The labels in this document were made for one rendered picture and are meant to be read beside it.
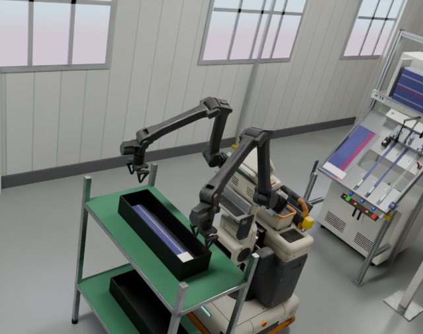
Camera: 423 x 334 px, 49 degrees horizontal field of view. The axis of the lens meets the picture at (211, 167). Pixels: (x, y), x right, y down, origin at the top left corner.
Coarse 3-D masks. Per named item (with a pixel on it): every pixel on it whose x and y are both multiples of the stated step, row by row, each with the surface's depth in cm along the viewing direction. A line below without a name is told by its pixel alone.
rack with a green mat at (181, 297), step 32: (128, 192) 268; (160, 192) 275; (128, 256) 223; (224, 256) 236; (256, 256) 218; (96, 288) 280; (160, 288) 209; (192, 288) 213; (224, 288) 217; (128, 320) 265
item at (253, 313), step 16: (208, 304) 298; (224, 304) 300; (256, 304) 306; (288, 304) 313; (192, 320) 309; (208, 320) 296; (224, 320) 289; (240, 320) 292; (256, 320) 295; (272, 320) 303; (288, 320) 323
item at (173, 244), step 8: (136, 208) 249; (144, 208) 250; (144, 216) 244; (152, 216) 245; (152, 224) 240; (160, 224) 241; (160, 232) 235; (168, 240) 231; (176, 248) 227; (184, 256) 223
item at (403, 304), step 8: (416, 272) 361; (416, 280) 362; (408, 288) 368; (416, 288) 363; (392, 296) 383; (400, 296) 386; (408, 296) 370; (392, 304) 375; (400, 304) 376; (408, 304) 374; (416, 304) 381; (400, 312) 369; (408, 312) 371; (416, 312) 373; (408, 320) 363
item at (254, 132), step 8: (248, 128) 216; (256, 128) 218; (256, 136) 212; (264, 144) 221; (264, 152) 223; (264, 160) 225; (264, 168) 227; (264, 176) 229; (264, 184) 231; (256, 192) 237; (264, 192) 232; (272, 192) 232; (256, 200) 237; (272, 200) 234; (272, 208) 236
